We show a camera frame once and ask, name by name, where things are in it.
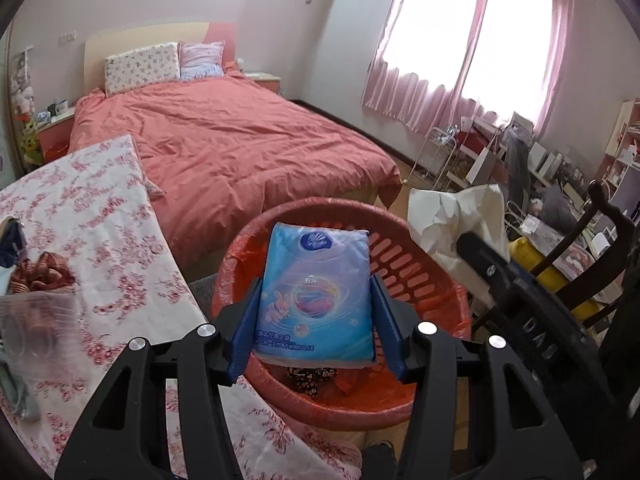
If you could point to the grey cushion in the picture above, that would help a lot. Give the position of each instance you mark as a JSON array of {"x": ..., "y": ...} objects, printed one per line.
[{"x": 555, "y": 207}]

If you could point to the dark floral cloth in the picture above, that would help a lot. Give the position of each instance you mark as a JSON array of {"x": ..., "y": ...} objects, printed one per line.
[{"x": 305, "y": 382}]

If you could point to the clear plastic container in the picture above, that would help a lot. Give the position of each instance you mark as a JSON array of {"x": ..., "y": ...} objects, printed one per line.
[{"x": 35, "y": 330}]

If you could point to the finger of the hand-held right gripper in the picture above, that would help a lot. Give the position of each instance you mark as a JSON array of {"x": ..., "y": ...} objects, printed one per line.
[{"x": 482, "y": 257}]

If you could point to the pink nightstand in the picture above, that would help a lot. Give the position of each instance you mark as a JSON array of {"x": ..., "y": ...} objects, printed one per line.
[
  {"x": 52, "y": 130},
  {"x": 265, "y": 82}
]

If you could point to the grey desk chair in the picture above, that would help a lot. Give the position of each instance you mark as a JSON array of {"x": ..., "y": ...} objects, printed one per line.
[{"x": 517, "y": 165}]

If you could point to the yellow bag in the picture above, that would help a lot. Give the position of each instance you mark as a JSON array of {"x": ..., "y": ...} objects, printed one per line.
[{"x": 530, "y": 255}]

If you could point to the white and pink desk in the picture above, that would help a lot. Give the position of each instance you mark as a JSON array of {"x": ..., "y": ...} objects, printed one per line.
[{"x": 475, "y": 132}]

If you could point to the white bookshelf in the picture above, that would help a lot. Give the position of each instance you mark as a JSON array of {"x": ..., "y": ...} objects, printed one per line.
[{"x": 625, "y": 160}]

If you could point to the green yellow plush toy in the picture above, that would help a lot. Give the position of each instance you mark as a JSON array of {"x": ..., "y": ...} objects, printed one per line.
[{"x": 30, "y": 140}]

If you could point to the pink curtain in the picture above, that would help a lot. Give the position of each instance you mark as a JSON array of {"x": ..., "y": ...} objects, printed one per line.
[
  {"x": 420, "y": 50},
  {"x": 520, "y": 60}
]

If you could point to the white floral pillow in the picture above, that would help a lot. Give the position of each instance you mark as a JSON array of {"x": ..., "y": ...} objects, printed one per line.
[{"x": 142, "y": 67}]

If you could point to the light green cloth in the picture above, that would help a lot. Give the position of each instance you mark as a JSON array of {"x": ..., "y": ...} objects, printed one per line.
[{"x": 20, "y": 395}]

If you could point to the beige wooden headboard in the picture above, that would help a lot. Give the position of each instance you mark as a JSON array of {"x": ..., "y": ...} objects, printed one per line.
[{"x": 140, "y": 37}]

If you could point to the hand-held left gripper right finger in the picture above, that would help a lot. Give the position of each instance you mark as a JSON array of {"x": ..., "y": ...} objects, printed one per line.
[{"x": 392, "y": 340}]

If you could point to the pink floral tablecloth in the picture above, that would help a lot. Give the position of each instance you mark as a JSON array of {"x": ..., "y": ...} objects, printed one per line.
[{"x": 110, "y": 240}]

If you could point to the red plastic basket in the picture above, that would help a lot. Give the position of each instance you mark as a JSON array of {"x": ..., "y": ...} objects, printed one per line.
[{"x": 425, "y": 280}]

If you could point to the bed with pink duvet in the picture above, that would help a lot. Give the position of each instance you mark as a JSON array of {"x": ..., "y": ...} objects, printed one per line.
[{"x": 240, "y": 150}]

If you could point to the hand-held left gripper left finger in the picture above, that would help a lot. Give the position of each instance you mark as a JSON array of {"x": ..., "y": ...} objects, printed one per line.
[{"x": 242, "y": 340}]

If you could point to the small wastebasket with red bag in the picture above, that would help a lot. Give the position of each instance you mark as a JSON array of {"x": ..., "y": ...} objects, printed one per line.
[{"x": 54, "y": 150}]

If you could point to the wardrobe with purple flowers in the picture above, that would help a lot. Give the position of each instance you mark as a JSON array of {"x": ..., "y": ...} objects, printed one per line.
[{"x": 7, "y": 125}]

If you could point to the white wall socket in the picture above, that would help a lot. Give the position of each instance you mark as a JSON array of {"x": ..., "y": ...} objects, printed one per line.
[{"x": 67, "y": 36}]

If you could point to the pink striped pillow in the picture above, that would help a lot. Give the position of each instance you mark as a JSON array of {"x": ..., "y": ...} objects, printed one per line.
[{"x": 202, "y": 60}]

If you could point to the blue tissue packet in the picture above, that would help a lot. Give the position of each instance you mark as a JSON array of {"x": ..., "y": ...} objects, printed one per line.
[{"x": 315, "y": 290}]

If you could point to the dark blue cloth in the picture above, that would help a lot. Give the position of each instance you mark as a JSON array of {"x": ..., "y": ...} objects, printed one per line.
[{"x": 10, "y": 245}]

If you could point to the white paper bag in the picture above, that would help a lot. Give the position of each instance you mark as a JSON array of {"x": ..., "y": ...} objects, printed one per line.
[{"x": 482, "y": 167}]

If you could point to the dark wooden chair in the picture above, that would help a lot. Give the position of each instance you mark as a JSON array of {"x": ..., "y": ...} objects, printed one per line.
[{"x": 607, "y": 210}]

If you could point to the hanging plush toys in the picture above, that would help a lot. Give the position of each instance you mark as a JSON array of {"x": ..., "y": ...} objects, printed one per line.
[{"x": 22, "y": 90}]

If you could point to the white paper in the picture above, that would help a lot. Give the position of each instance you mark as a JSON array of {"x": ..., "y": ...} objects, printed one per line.
[{"x": 450, "y": 215}]

